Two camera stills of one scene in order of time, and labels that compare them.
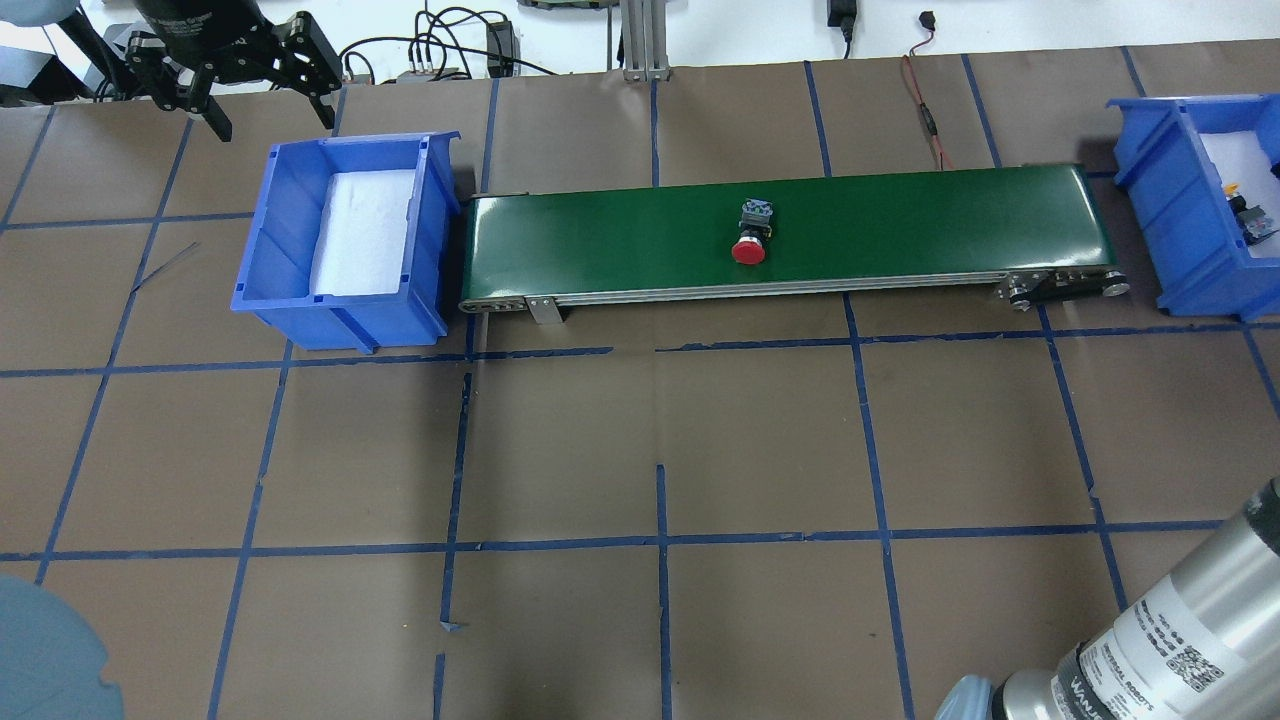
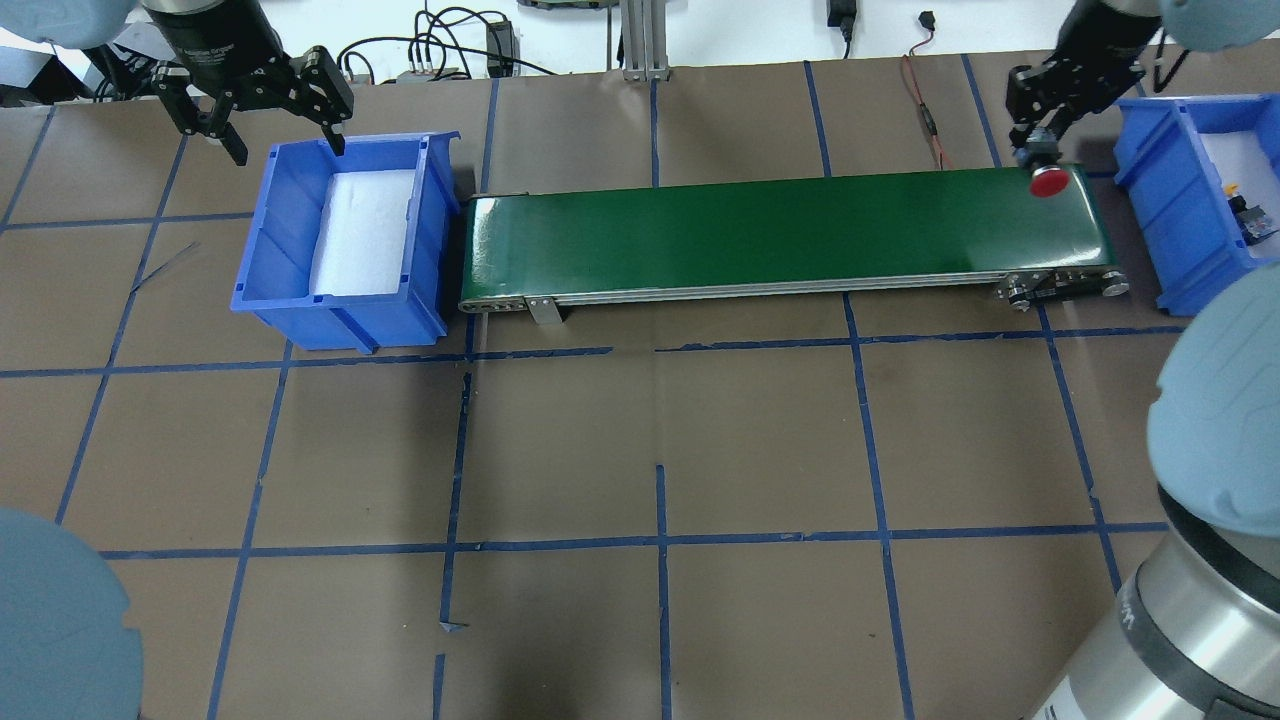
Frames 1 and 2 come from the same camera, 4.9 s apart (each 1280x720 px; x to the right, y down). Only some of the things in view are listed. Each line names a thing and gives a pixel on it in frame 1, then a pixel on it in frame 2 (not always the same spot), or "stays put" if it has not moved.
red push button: x=755 y=227 -> x=1049 y=181
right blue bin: x=1197 y=261 stays put
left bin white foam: x=361 y=234 stays put
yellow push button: x=1253 y=221 stays put
